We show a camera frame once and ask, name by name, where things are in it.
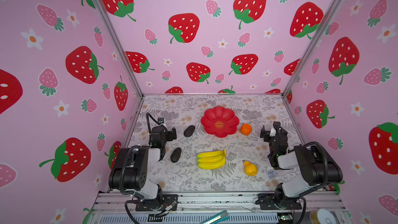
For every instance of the red flower-shaped fruit bowl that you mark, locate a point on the red flower-shaped fruit bowl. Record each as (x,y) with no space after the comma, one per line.
(220,121)

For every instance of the yellow fake banana bunch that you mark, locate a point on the yellow fake banana bunch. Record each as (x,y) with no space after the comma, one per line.
(212,160)

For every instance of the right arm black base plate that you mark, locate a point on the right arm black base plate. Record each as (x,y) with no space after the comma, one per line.
(272,202)

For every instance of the teal handled tool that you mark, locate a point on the teal handled tool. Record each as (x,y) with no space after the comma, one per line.
(219,217)

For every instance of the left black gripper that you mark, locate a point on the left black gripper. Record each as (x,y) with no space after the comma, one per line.
(168,134)

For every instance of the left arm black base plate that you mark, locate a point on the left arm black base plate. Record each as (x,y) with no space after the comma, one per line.
(168,201)

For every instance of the small clear plastic packet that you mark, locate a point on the small clear plastic packet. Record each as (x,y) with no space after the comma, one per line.
(272,174)

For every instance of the orange fake orange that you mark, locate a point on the orange fake orange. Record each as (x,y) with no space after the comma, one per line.
(246,129)

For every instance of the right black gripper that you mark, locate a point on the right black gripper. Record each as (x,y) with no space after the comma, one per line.
(263,132)

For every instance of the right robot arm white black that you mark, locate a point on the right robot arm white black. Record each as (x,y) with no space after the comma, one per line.
(317,169)

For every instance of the dark fake avocado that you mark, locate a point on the dark fake avocado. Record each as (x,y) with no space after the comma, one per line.
(189,131)
(175,156)

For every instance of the aluminium front rail frame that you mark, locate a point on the aluminium front rail frame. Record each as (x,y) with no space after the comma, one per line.
(198,206)

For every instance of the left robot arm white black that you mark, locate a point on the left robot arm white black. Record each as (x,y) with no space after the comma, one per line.
(130,170)

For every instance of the yellow fake pear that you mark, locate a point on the yellow fake pear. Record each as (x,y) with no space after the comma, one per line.
(250,169)

